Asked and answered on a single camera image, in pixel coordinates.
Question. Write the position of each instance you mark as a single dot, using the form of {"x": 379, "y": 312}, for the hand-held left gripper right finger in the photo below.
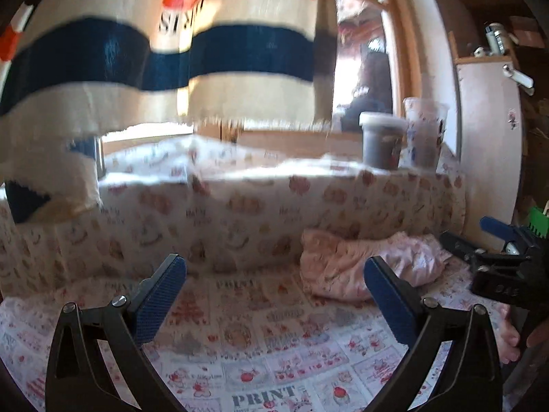
{"x": 390, "y": 304}

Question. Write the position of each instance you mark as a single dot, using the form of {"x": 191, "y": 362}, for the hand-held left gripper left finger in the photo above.
{"x": 156, "y": 304}

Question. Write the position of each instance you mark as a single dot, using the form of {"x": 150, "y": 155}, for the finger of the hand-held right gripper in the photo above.
{"x": 497, "y": 226}
{"x": 461, "y": 246}

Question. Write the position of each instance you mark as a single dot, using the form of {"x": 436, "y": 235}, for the pink printed pants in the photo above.
{"x": 364, "y": 261}

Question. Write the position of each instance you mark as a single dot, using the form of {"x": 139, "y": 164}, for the person's right hand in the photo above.
{"x": 510, "y": 337}

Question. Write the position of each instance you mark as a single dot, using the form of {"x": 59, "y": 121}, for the green checkered bag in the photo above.
{"x": 539, "y": 223}

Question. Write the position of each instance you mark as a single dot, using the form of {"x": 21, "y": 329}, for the pink patchwork print bed sheet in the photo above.
{"x": 266, "y": 352}

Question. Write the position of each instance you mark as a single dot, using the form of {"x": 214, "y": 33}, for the grey tub with white lid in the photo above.
{"x": 381, "y": 141}

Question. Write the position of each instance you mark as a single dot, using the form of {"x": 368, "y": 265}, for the bear print blanket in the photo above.
{"x": 257, "y": 206}

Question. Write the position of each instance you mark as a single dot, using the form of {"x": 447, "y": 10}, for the glass jar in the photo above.
{"x": 497, "y": 38}

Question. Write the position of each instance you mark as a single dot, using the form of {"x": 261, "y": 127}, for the striped curtain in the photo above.
{"x": 171, "y": 60}

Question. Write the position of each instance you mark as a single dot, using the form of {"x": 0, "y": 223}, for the wooden window frame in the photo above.
{"x": 399, "y": 51}

